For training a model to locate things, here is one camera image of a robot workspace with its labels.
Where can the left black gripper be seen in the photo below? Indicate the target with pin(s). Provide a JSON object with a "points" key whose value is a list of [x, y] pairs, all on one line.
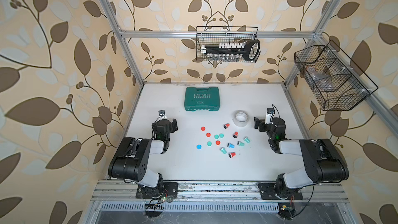
{"points": [[172, 126]]}

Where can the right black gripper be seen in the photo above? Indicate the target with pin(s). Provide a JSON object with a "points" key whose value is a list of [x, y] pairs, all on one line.
{"points": [[262, 124]]}

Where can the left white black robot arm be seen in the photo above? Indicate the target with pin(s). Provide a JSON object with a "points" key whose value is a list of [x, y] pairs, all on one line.
{"points": [[130, 162]]}

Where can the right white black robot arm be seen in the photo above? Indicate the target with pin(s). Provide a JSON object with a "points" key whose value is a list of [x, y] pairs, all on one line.
{"points": [[322, 163]]}

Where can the red stamp middle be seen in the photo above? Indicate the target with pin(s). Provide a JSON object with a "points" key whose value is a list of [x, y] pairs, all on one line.
{"points": [[235, 134]]}

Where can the red stamp bottom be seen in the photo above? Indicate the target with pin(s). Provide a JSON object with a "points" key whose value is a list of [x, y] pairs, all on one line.
{"points": [[231, 154]]}

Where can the clear tape roll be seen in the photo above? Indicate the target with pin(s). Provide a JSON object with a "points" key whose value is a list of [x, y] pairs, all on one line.
{"points": [[241, 118]]}

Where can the green plastic tool case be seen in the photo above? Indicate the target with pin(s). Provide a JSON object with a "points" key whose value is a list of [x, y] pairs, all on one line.
{"points": [[202, 99]]}

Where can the plastic bag in basket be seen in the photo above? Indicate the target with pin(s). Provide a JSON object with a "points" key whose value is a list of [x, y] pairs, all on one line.
{"points": [[322, 81]]}

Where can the black white tool in basket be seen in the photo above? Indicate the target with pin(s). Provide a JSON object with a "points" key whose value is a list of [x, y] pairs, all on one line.
{"points": [[246, 51]]}

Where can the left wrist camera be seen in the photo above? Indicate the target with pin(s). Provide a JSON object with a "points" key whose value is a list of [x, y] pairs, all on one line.
{"points": [[162, 114]]}

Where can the right black wire basket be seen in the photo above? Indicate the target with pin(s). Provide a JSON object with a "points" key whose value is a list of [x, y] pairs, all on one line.
{"points": [[351, 83]]}

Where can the black wire basket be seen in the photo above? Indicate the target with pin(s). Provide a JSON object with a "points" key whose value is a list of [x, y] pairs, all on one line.
{"points": [[214, 35], [351, 83]]}

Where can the centre black wire basket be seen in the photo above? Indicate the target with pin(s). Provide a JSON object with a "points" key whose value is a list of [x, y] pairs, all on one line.
{"points": [[214, 35]]}

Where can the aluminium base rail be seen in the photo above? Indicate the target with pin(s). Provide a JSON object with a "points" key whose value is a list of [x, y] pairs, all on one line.
{"points": [[209, 196]]}

